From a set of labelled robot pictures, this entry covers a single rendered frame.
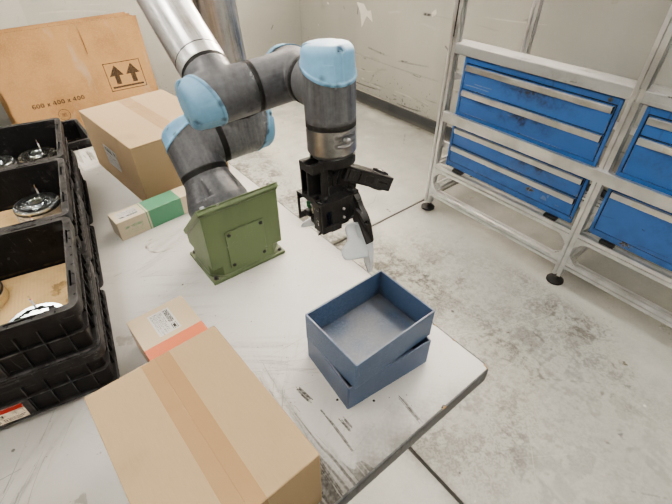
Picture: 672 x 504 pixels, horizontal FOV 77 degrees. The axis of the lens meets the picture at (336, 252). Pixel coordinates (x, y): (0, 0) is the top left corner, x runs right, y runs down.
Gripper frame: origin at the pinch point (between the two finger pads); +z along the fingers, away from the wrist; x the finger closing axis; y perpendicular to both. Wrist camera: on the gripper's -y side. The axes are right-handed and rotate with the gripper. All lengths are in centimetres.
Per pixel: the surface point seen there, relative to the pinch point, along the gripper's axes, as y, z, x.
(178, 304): 26.7, 15.2, -24.8
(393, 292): -9.8, 13.7, 3.0
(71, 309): 43.6, 0.7, -17.4
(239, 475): 33.4, 9.8, 19.0
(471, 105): -139, 21, -77
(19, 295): 52, 9, -40
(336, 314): 2.4, 15.3, -0.8
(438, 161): -139, 56, -93
